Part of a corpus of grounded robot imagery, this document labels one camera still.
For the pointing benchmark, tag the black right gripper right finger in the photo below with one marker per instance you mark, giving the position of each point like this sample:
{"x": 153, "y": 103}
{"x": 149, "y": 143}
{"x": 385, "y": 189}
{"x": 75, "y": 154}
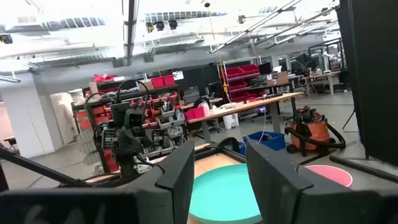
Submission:
{"x": 273, "y": 186}

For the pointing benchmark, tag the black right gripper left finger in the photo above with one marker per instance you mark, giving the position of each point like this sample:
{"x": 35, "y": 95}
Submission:
{"x": 178, "y": 174}

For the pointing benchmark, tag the teal round plate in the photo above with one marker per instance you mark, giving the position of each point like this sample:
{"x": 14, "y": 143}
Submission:
{"x": 224, "y": 196}

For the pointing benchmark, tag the pink plastic cup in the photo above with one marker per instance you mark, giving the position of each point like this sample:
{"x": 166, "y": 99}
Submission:
{"x": 332, "y": 175}

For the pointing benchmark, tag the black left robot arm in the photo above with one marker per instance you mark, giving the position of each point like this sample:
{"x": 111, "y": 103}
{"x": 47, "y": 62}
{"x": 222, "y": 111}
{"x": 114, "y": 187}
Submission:
{"x": 127, "y": 166}

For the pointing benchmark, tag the black shelving with parts bins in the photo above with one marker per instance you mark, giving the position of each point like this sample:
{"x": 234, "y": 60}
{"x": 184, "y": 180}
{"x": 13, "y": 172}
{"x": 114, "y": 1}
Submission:
{"x": 99, "y": 111}

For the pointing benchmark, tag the blue plastic storage bin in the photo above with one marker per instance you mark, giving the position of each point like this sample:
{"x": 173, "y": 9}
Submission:
{"x": 239, "y": 148}
{"x": 270, "y": 141}

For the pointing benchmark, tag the red plastic bin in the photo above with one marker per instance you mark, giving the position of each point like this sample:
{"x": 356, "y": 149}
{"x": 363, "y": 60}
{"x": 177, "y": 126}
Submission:
{"x": 194, "y": 113}

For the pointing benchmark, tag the orange shop vacuum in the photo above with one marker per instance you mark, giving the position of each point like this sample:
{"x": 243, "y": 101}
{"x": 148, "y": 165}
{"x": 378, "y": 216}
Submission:
{"x": 314, "y": 132}

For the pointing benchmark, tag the white waste bin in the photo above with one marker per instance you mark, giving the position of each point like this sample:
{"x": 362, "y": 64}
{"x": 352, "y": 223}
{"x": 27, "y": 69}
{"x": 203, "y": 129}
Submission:
{"x": 230, "y": 121}

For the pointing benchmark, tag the long wooden workbench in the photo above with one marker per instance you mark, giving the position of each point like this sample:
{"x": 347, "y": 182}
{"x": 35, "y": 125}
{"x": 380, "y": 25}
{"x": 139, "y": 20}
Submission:
{"x": 245, "y": 106}

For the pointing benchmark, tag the black vacuum wand tube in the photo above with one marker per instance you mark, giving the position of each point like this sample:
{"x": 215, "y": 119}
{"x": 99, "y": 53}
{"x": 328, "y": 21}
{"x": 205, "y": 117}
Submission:
{"x": 363, "y": 168}

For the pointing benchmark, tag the metal rack with red bins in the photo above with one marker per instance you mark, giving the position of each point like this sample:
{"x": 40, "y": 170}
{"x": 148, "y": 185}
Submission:
{"x": 242, "y": 82}

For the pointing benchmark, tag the black divider curtain panel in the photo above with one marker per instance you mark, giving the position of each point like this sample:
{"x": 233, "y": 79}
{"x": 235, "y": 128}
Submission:
{"x": 373, "y": 77}

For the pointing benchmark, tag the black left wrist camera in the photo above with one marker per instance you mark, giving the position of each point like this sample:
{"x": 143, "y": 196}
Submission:
{"x": 134, "y": 117}

